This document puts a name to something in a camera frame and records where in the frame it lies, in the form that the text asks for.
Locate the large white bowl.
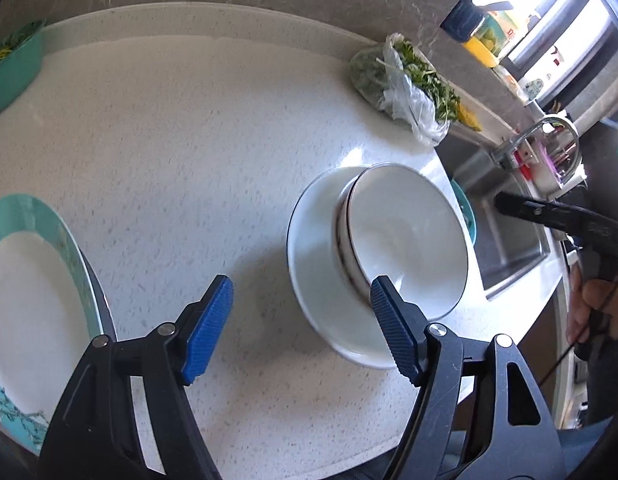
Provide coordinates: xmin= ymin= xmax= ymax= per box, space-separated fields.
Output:
xmin=286 ymin=166 xmax=471 ymax=370

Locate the small floral white bowl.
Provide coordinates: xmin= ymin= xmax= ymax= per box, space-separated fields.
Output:
xmin=333 ymin=164 xmax=469 ymax=320

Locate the teal floral rim plate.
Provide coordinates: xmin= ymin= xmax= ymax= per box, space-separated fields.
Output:
xmin=0 ymin=194 xmax=104 ymax=454

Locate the steel kitchen faucet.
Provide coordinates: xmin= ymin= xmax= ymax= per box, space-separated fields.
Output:
xmin=490 ymin=114 xmax=582 ymax=194

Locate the right hand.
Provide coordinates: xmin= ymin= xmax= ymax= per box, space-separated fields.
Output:
xmin=565 ymin=263 xmax=618 ymax=344

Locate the stainless steel sink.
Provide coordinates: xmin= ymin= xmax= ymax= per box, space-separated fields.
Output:
xmin=437 ymin=136 xmax=550 ymax=298

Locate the yellow bottle with dark cap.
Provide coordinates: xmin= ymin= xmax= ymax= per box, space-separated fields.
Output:
xmin=440 ymin=0 xmax=513 ymax=68

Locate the plastic bag of greens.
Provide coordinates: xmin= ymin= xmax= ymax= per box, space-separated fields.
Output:
xmin=349 ymin=32 xmax=460 ymax=148

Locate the teal colander with greens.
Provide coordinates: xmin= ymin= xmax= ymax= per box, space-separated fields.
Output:
xmin=0 ymin=20 xmax=45 ymax=113

